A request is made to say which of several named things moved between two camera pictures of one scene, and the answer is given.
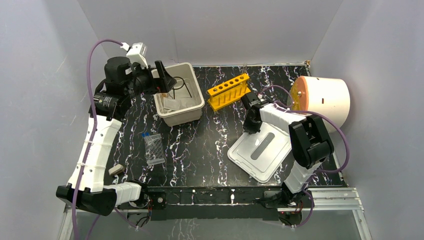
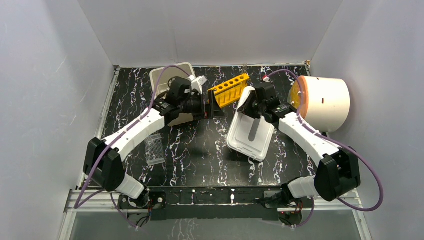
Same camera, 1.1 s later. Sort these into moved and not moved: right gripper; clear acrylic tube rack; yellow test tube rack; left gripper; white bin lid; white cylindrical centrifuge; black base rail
Moved: right gripper; left gripper; white bin lid
Not moved: clear acrylic tube rack; white cylindrical centrifuge; yellow test tube rack; black base rail
